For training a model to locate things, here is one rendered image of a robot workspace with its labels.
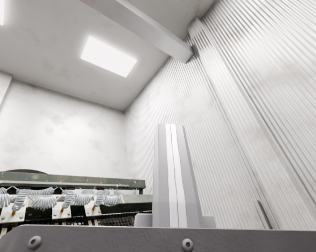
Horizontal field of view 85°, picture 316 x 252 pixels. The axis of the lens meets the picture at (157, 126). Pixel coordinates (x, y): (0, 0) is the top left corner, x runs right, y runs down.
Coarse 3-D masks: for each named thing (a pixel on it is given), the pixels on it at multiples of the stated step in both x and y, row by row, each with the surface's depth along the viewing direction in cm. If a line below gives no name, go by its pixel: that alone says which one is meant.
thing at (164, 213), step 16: (160, 128) 10; (160, 144) 9; (160, 160) 8; (160, 176) 7; (160, 192) 7; (176, 192) 7; (160, 208) 6; (176, 208) 6; (144, 224) 7; (160, 224) 6; (176, 224) 6
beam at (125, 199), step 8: (120, 200) 135; (128, 200) 139; (136, 200) 143; (144, 200) 148; (0, 208) 90; (32, 208) 99; (48, 208) 104; (72, 208) 112; (80, 208) 115; (104, 208) 126; (112, 208) 130; (120, 208) 134; (128, 208) 139; (136, 208) 144; (144, 208) 149; (24, 216) 98; (32, 216) 101; (40, 216) 103; (48, 216) 106
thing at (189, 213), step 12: (180, 132) 10; (180, 144) 9; (180, 156) 8; (180, 168) 8; (192, 168) 8; (180, 180) 7; (192, 180) 7; (180, 192) 7; (192, 192) 7; (180, 204) 6; (192, 204) 6; (180, 216) 6; (192, 216) 6; (204, 216) 7
